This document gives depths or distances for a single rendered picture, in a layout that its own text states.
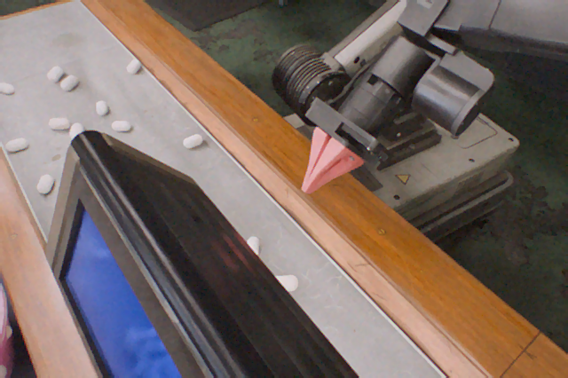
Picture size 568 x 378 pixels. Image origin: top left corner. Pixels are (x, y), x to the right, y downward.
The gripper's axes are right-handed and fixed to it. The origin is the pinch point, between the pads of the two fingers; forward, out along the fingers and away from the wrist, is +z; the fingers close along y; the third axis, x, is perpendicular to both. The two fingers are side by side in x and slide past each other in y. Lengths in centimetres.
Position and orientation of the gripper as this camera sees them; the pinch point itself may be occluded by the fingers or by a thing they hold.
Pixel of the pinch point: (309, 186)
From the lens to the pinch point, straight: 48.8
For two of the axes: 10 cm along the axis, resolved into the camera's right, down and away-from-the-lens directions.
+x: 5.2, 1.9, 8.3
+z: -5.9, 7.9, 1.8
